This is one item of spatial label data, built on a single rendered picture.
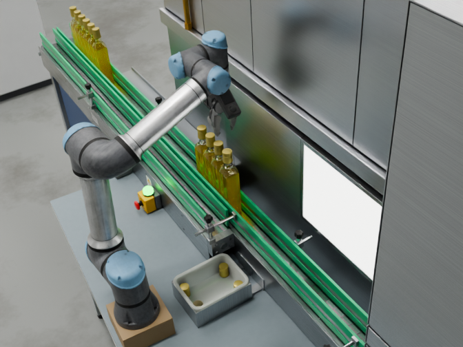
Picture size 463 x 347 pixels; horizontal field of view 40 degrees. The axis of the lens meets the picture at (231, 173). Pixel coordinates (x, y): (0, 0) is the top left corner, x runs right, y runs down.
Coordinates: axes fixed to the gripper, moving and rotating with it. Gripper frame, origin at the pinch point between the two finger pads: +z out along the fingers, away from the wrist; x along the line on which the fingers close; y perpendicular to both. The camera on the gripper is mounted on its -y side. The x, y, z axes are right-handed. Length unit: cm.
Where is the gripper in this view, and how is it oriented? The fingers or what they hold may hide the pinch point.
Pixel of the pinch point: (225, 131)
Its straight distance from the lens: 216.3
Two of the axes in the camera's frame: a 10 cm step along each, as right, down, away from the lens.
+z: 0.6, 7.6, 6.5
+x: -8.4, 3.9, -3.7
